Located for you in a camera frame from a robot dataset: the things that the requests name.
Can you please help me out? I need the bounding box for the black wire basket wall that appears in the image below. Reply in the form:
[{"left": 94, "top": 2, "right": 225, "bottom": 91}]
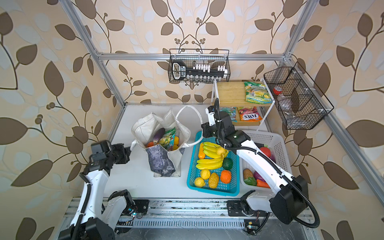
[
  {"left": 264, "top": 62, "right": 334, "bottom": 130},
  {"left": 168, "top": 48, "right": 231, "bottom": 84}
]

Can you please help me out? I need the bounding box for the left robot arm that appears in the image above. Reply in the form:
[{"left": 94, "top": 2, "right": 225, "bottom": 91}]
[{"left": 58, "top": 140, "right": 137, "bottom": 240}]

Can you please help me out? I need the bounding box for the red tomato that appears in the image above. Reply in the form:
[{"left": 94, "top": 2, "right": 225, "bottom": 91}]
[{"left": 260, "top": 147, "right": 272, "bottom": 158}]

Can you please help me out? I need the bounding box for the green snack bag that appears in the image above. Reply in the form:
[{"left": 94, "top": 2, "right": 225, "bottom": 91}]
[
  {"left": 159, "top": 128, "right": 176, "bottom": 151},
  {"left": 244, "top": 82, "right": 273, "bottom": 104}
]

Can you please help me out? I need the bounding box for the black wire basket back wall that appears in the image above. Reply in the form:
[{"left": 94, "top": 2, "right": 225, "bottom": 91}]
[{"left": 168, "top": 48, "right": 231, "bottom": 84}]

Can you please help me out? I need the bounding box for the yellow bell pepper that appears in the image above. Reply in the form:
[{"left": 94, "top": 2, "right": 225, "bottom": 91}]
[{"left": 174, "top": 137, "right": 180, "bottom": 147}]

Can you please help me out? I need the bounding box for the purple eggplant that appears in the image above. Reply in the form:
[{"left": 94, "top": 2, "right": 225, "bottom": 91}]
[{"left": 153, "top": 128, "right": 166, "bottom": 145}]

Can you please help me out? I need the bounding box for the green avocado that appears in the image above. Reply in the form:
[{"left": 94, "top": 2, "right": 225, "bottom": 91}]
[{"left": 222, "top": 158, "right": 234, "bottom": 171}]

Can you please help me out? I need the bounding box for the banana bunch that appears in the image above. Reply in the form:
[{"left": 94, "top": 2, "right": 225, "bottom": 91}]
[
  {"left": 196, "top": 159, "right": 223, "bottom": 170},
  {"left": 203, "top": 142, "right": 229, "bottom": 159}
]

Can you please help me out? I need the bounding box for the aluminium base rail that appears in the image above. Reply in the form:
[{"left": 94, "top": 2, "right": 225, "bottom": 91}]
[{"left": 64, "top": 197, "right": 313, "bottom": 229}]

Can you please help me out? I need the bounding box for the orange Fox's candy bag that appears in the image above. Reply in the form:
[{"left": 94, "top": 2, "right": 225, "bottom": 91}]
[{"left": 237, "top": 107, "right": 262, "bottom": 122}]

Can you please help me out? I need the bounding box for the yellow lemon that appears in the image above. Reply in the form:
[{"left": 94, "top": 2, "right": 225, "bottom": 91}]
[{"left": 200, "top": 169, "right": 211, "bottom": 180}]

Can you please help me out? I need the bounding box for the yellow corn cob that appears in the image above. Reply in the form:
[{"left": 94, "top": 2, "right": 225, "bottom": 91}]
[{"left": 208, "top": 173, "right": 220, "bottom": 189}]

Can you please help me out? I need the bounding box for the plastic bottle red cap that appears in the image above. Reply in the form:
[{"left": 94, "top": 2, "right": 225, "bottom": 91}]
[{"left": 273, "top": 86, "right": 292, "bottom": 111}]

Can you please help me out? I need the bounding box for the orange carrot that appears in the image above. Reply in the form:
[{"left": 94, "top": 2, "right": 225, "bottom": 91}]
[{"left": 257, "top": 179, "right": 270, "bottom": 188}]

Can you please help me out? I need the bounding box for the yellow round fruit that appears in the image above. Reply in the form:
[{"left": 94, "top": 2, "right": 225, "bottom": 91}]
[{"left": 194, "top": 177, "right": 206, "bottom": 188}]

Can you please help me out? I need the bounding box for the teal plastic basket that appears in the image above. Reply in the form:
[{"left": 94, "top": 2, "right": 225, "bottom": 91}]
[{"left": 186, "top": 131, "right": 241, "bottom": 197}]

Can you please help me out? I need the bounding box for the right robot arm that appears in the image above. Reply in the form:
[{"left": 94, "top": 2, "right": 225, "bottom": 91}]
[{"left": 201, "top": 102, "right": 320, "bottom": 229}]

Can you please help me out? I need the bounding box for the white plastic basket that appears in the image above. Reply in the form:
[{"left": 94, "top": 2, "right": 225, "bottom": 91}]
[{"left": 239, "top": 130, "right": 292, "bottom": 192}]

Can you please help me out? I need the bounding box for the upper banana bunch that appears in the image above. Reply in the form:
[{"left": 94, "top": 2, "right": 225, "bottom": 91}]
[{"left": 203, "top": 142, "right": 229, "bottom": 159}]

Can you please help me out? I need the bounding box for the lower banana bunch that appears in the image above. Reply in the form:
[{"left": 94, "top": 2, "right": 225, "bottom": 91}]
[{"left": 196, "top": 159, "right": 223, "bottom": 170}]

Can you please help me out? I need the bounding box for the white wire shelf rack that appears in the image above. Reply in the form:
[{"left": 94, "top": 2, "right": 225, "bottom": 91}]
[{"left": 211, "top": 81, "right": 276, "bottom": 132}]

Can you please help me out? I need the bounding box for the orange tangerine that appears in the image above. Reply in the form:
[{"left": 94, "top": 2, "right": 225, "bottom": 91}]
[{"left": 220, "top": 170, "right": 232, "bottom": 184}]

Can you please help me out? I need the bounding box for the black wire basket right wall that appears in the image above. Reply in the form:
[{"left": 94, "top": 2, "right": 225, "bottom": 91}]
[{"left": 264, "top": 62, "right": 334, "bottom": 130}]

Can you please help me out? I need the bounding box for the lower teal snack bag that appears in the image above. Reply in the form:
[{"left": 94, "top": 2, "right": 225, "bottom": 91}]
[{"left": 220, "top": 107, "right": 237, "bottom": 121}]

